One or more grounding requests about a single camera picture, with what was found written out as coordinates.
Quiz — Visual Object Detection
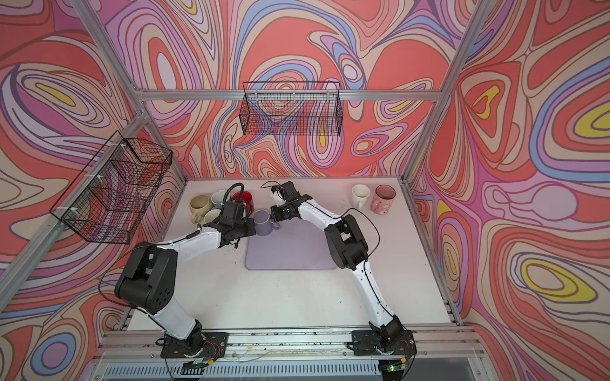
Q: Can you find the lavender plastic tray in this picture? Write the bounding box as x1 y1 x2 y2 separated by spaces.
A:
245 218 337 271

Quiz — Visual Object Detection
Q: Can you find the white mug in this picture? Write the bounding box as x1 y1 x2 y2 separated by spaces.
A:
350 184 371 210

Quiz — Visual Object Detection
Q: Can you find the aluminium corner frame post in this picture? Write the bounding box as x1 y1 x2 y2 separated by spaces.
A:
401 1 497 184

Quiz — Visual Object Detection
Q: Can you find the red mug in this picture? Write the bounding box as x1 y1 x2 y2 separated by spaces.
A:
231 190 254 214

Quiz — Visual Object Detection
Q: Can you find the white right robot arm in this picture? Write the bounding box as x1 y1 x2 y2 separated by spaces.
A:
270 181 417 359

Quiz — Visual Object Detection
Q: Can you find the beige speckled mug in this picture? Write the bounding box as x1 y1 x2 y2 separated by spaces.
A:
189 195 213 225

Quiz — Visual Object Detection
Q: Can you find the blue flowered mug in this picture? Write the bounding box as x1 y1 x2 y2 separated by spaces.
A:
211 189 227 210

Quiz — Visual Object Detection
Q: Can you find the pink patterned mug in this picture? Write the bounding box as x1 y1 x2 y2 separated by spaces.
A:
370 184 397 215

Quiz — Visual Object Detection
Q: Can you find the black wire basket wall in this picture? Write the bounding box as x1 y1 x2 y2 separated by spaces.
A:
49 131 173 244
239 80 343 137

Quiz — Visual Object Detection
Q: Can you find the black wire basket back wall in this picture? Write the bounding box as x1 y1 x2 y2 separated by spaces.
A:
239 80 343 137

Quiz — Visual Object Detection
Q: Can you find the light green mug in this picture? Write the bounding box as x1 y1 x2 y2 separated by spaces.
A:
203 209 221 225

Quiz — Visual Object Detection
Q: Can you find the black wire basket left wall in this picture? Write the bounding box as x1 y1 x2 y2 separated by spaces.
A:
49 131 173 244

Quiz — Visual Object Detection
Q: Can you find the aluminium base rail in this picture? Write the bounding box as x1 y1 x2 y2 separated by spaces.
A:
94 325 486 364

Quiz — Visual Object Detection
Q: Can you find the purple mug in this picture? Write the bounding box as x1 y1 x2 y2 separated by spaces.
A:
253 210 281 237

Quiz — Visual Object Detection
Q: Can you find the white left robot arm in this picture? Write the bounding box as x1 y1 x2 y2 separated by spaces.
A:
114 183 256 357

